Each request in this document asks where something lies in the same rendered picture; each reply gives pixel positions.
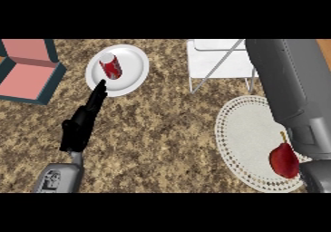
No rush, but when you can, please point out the teal and pink box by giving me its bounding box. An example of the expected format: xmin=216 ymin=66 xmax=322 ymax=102
xmin=0 ymin=39 xmax=68 ymax=106

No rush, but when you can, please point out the red soda can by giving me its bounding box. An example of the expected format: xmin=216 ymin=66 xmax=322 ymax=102
xmin=98 ymin=52 xmax=123 ymax=81

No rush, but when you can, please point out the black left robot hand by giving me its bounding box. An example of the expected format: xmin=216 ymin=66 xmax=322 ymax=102
xmin=58 ymin=79 xmax=108 ymax=153

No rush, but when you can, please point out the white tiered wire shelf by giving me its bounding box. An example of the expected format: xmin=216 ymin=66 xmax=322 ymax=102
xmin=185 ymin=39 xmax=259 ymax=94

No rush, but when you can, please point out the white round lace placemat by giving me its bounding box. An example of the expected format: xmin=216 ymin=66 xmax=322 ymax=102
xmin=214 ymin=94 xmax=313 ymax=194

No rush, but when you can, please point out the white round plate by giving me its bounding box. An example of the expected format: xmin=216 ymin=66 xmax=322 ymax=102
xmin=84 ymin=43 xmax=151 ymax=98

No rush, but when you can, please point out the dark red pear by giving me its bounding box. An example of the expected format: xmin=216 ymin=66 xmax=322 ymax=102
xmin=267 ymin=130 xmax=301 ymax=179

